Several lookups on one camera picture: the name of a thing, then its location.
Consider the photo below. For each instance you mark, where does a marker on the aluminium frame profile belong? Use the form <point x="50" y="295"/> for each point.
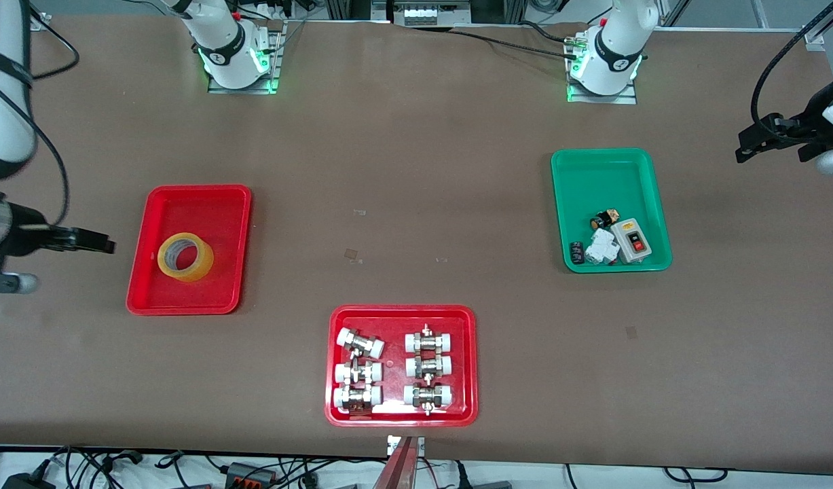
<point x="43" y="19"/>
<point x="827" y="24"/>

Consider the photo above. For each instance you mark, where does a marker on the grey power strip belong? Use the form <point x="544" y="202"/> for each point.
<point x="430" y="13"/>

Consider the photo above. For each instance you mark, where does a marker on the small black relay block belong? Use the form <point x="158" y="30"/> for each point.
<point x="577" y="252"/>

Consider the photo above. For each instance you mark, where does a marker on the aluminium camera stand profile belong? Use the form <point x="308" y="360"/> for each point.
<point x="401" y="468"/>

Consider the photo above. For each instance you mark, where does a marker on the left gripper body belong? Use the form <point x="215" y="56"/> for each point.
<point x="802" y="127"/>

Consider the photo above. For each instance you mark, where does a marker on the red plastic tray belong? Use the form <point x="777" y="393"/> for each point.
<point x="396" y="326"/>
<point x="185" y="210"/>

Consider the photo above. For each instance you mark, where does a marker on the black power adapter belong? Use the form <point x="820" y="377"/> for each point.
<point x="26" y="482"/>

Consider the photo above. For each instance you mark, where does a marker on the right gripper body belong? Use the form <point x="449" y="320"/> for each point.
<point x="26" y="233"/>

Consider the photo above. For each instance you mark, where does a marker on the yellow packing tape roll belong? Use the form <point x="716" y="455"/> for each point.
<point x="168" y="268"/>

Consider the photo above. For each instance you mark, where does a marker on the black round brass component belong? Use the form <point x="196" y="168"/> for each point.
<point x="601" y="221"/>

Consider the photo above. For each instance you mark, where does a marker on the grey push-button switch box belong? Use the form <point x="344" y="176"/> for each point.
<point x="632" y="241"/>

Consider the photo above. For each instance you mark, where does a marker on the black orange connector box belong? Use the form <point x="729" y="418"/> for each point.
<point x="250" y="474"/>

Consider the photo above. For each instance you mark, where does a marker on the metal fitting with white caps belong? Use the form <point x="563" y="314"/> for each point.
<point x="358" y="372"/>
<point x="360" y="343"/>
<point x="357" y="397"/>
<point x="428" y="396"/>
<point x="428" y="341"/>
<point x="428" y="367"/>

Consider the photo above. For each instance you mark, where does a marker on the white circuit breaker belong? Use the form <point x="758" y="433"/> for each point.
<point x="601" y="248"/>

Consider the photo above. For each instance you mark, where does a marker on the green plastic tray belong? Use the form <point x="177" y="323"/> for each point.
<point x="626" y="183"/>

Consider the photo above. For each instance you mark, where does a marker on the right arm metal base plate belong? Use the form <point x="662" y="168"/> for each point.
<point x="275" y="68"/>

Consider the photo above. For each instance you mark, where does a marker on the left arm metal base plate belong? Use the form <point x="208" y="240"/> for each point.
<point x="626" y="96"/>

